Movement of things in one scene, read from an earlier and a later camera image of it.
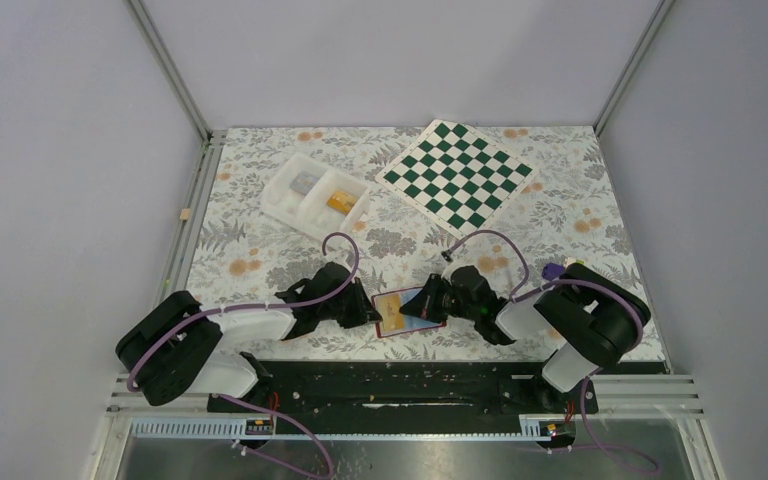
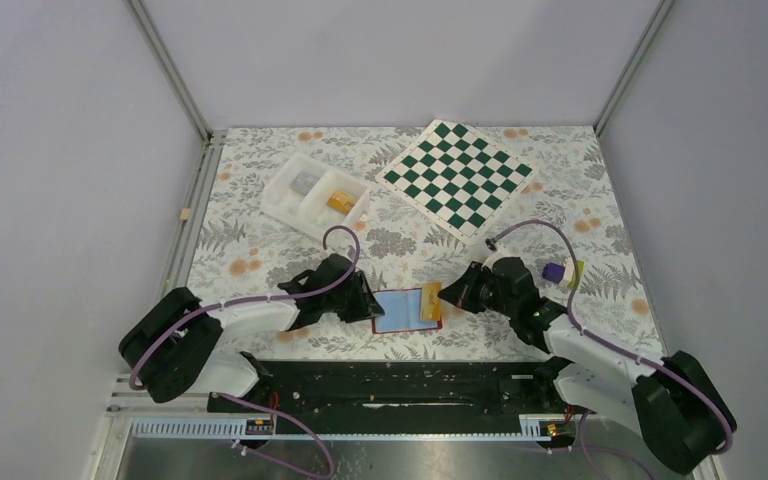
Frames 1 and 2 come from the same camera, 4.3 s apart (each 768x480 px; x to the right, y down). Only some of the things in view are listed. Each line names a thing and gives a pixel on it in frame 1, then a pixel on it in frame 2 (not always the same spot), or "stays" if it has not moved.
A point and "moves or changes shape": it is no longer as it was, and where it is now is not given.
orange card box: x=341 y=201 stays
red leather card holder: x=396 y=323 stays
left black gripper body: x=350 y=310 stays
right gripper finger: x=421 y=306 -> x=458 y=293
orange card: x=388 y=307 moves or changes shape
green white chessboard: x=455 y=178 stays
